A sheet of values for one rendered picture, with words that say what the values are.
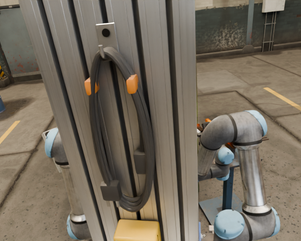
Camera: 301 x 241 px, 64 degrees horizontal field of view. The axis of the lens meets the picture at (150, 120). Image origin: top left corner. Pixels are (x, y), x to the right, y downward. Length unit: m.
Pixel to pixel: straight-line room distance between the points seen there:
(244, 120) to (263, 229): 0.45
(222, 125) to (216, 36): 7.31
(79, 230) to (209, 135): 0.69
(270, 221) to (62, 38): 1.02
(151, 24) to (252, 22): 8.30
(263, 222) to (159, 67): 0.90
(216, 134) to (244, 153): 0.15
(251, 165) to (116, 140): 0.73
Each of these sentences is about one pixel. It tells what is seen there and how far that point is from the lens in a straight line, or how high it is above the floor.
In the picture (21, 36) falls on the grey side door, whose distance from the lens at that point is 8.27.
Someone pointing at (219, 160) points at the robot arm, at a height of 1.10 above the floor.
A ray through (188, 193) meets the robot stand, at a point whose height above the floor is 1.54.
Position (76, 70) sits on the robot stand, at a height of 1.79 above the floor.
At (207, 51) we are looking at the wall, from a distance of 8.22.
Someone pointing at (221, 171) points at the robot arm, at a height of 1.03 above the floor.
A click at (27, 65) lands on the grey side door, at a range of 8.41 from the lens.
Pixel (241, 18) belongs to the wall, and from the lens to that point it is 8.47.
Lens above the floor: 1.87
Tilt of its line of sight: 26 degrees down
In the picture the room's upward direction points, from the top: 6 degrees counter-clockwise
